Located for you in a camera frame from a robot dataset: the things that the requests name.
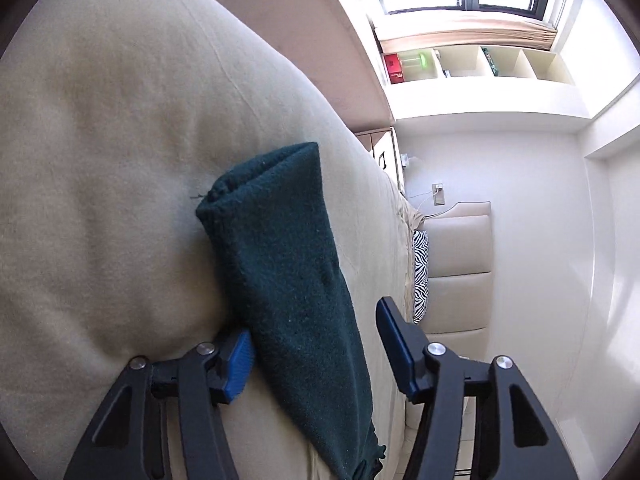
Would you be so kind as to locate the green and clear container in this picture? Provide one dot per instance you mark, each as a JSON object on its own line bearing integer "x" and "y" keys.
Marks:
{"x": 417, "y": 60}

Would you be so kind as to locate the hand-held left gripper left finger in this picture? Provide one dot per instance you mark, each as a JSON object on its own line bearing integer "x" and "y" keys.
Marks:
{"x": 239, "y": 362}

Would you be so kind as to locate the dark green knit sweater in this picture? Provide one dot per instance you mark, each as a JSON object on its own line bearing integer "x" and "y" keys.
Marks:
{"x": 285, "y": 270}

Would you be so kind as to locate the beige window blind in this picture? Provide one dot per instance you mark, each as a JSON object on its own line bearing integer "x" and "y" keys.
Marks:
{"x": 465, "y": 32}

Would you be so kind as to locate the zebra striped pillow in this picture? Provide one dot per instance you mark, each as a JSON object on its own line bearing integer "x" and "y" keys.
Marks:
{"x": 420, "y": 275}

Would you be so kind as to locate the light wooden bedside cabinet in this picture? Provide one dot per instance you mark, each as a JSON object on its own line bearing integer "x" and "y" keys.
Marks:
{"x": 382, "y": 152}

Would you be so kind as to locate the cream padded headboard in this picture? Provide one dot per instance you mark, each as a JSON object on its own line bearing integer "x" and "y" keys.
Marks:
{"x": 457, "y": 255}

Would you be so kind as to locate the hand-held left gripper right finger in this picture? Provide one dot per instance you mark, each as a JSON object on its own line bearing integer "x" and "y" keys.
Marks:
{"x": 395, "y": 345}

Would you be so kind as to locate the red box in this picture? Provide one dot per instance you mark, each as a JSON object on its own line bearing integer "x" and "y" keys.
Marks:
{"x": 394, "y": 67}

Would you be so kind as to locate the bed with beige sheet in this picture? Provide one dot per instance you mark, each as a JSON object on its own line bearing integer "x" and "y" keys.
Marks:
{"x": 100, "y": 160}

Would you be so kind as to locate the green patterned book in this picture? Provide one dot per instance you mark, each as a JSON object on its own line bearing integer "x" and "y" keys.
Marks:
{"x": 491, "y": 60}

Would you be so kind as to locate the white wall shelf unit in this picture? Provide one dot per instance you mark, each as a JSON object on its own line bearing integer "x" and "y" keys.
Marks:
{"x": 480, "y": 95}

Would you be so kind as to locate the wall power outlet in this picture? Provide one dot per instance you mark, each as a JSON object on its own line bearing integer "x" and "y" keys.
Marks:
{"x": 438, "y": 194}

